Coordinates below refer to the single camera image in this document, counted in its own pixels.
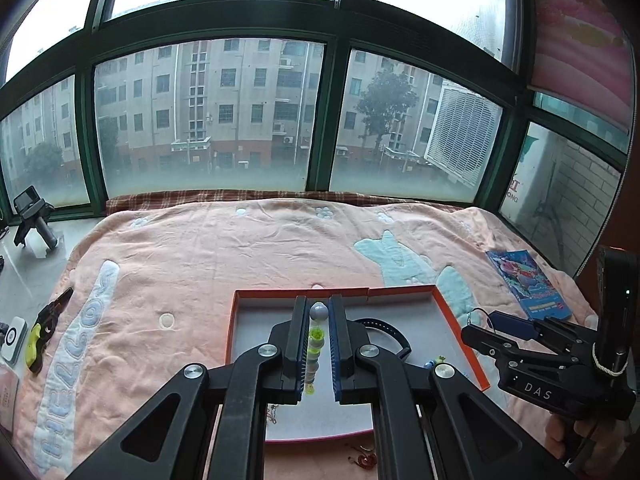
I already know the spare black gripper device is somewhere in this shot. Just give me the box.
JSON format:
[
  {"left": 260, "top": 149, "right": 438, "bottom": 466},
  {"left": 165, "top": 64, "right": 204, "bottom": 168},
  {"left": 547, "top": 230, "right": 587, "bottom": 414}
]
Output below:
[{"left": 12, "top": 186, "right": 60, "bottom": 252}]

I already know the dark green window frame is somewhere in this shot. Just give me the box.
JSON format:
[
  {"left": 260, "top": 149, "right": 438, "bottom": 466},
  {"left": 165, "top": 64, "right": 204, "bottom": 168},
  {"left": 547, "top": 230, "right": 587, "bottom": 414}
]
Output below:
[{"left": 0, "top": 0, "right": 631, "bottom": 281}]

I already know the tree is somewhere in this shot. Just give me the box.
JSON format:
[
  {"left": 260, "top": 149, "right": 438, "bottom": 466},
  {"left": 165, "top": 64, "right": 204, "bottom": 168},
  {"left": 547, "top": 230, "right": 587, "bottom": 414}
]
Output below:
[{"left": 357, "top": 67, "right": 418, "bottom": 161}]

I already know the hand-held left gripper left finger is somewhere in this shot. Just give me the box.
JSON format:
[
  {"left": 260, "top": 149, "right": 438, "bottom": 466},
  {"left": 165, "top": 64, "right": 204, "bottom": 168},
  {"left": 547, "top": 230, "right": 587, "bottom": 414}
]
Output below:
[{"left": 65, "top": 295, "right": 313, "bottom": 480}]

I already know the pink curtain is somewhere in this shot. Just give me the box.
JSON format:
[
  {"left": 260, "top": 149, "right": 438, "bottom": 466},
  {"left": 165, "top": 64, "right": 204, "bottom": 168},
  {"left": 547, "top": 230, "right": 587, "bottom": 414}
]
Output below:
[{"left": 530, "top": 0, "right": 636, "bottom": 153}]

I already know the white power bank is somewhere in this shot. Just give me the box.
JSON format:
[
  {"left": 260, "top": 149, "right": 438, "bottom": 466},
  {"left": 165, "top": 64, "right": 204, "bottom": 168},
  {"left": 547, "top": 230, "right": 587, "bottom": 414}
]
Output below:
[{"left": 0, "top": 317, "right": 27, "bottom": 362}]

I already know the green and white bead bracelet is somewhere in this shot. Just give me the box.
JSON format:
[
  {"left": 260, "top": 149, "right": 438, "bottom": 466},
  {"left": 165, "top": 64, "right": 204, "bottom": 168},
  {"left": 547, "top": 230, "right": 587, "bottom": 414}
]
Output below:
[{"left": 304, "top": 301, "right": 328, "bottom": 396}]

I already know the black smart band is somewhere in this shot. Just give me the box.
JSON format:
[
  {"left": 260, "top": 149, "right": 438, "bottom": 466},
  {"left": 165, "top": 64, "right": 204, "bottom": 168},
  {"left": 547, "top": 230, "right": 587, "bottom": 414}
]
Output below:
[{"left": 352, "top": 317, "right": 412, "bottom": 358}]

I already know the red charm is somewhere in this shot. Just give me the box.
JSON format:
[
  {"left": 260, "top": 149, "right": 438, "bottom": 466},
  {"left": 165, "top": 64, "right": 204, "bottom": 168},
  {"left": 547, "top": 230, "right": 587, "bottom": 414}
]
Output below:
[{"left": 345, "top": 442, "right": 378, "bottom": 468}]

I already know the white louvred panel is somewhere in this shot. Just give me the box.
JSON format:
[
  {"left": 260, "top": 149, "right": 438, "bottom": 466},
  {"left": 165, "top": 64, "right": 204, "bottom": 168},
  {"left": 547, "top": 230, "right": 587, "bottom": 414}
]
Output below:
[{"left": 424, "top": 80, "right": 503, "bottom": 188}]

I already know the person's right hand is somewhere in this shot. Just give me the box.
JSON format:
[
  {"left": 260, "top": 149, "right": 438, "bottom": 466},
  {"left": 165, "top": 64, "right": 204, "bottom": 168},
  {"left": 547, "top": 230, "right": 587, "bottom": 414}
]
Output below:
[{"left": 544, "top": 412, "right": 628, "bottom": 467}]

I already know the white box with pink print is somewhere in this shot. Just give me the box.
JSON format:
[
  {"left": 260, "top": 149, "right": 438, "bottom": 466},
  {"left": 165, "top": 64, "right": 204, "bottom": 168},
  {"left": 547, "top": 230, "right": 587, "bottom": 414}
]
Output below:
[{"left": 0, "top": 375, "right": 21, "bottom": 433}]

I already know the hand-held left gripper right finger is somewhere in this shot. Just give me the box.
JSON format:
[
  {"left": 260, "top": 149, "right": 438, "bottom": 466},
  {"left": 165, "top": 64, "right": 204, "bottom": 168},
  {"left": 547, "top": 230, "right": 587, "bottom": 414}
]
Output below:
[{"left": 327, "top": 294, "right": 576, "bottom": 480}]

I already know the white banner with blue mascot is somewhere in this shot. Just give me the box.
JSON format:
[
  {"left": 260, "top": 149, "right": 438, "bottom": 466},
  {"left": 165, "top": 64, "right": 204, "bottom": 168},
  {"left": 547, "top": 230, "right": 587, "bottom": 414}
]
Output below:
[{"left": 505, "top": 135, "right": 536, "bottom": 206}]

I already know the green and black toy gun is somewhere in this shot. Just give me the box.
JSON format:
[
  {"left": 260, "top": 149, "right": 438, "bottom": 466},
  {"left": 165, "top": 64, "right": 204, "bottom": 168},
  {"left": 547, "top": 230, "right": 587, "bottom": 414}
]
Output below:
[{"left": 26, "top": 287, "right": 75, "bottom": 375}]

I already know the orange cardboard tray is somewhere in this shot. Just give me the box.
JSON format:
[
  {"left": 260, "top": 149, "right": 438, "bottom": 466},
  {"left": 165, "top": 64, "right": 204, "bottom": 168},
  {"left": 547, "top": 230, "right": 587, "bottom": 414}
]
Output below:
[{"left": 224, "top": 285, "right": 488, "bottom": 445}]

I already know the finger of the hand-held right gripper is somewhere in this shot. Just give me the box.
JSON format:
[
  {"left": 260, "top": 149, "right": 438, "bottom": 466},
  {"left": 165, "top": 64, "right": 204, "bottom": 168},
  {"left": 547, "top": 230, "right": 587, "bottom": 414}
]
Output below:
[
  {"left": 487, "top": 311, "right": 597, "bottom": 357},
  {"left": 461, "top": 324, "right": 572, "bottom": 369}
]

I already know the blue book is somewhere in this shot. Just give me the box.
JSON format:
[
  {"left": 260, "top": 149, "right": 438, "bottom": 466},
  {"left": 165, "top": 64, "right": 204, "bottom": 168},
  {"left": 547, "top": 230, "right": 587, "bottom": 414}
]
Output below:
[{"left": 486, "top": 249, "right": 573, "bottom": 322}]

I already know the apartment building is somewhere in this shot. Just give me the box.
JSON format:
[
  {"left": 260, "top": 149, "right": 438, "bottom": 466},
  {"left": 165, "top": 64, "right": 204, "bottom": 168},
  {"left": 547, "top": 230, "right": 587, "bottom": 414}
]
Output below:
[{"left": 0, "top": 37, "right": 501, "bottom": 196}]

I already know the pink printed blanket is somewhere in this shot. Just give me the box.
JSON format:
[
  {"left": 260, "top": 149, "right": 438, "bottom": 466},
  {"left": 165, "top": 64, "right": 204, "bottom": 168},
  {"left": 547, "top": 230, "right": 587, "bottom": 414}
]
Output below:
[{"left": 10, "top": 199, "right": 601, "bottom": 480}]

